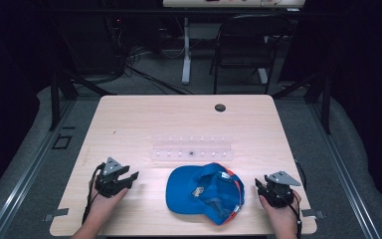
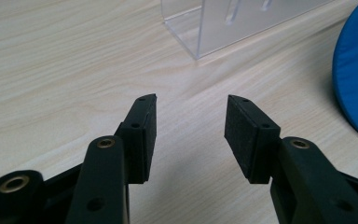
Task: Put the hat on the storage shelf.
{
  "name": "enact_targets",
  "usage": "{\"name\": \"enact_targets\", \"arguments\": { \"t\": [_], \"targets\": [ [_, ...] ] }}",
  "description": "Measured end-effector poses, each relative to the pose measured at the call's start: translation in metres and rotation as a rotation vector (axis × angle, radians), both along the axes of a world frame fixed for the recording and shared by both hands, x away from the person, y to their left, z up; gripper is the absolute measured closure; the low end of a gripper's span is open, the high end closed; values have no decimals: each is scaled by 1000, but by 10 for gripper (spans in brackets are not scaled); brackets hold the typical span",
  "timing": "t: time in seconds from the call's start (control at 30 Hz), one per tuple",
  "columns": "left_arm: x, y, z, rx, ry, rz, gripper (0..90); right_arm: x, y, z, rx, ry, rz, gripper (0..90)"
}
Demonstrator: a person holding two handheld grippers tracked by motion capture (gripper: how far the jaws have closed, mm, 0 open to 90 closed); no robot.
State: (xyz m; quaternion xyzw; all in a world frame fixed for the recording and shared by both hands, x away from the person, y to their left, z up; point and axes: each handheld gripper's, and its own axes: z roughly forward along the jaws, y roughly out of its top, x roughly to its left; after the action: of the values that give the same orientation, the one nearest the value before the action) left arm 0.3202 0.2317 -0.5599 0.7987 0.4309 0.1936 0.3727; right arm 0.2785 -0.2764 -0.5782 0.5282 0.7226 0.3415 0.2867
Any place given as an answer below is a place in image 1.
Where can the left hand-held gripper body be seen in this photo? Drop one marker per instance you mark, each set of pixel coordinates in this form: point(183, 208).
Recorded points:
point(107, 186)

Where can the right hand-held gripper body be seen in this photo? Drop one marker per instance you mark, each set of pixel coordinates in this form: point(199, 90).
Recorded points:
point(278, 195)

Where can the person's left hand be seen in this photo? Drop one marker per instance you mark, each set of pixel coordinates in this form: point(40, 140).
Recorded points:
point(102, 204)

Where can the person's right hand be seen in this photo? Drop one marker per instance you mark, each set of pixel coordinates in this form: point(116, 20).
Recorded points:
point(283, 217)

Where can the blue baseball cap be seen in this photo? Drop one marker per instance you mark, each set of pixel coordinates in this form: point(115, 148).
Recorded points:
point(182, 192)

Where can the clear acrylic peg rack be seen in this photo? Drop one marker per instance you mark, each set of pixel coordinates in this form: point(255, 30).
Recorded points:
point(192, 155)

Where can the black round table grommet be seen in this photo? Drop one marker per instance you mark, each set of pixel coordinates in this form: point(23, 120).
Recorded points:
point(220, 107)

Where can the black metal stand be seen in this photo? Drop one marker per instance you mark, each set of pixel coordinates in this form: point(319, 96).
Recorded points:
point(326, 106)
point(55, 99)

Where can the white desk leg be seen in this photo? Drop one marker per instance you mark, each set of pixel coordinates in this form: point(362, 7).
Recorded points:
point(186, 59)
point(263, 76)

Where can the dark curtain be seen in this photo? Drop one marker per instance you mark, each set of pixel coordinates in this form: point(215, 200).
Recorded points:
point(368, 83)
point(6, 83)

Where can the black folding chair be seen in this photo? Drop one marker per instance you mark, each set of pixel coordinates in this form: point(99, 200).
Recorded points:
point(245, 33)

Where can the grey metal table bracket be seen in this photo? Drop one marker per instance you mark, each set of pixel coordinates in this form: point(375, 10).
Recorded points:
point(57, 213)
point(313, 213)

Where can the aluminium floor rail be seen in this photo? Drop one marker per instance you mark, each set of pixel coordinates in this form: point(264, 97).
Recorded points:
point(23, 179)
point(344, 186)

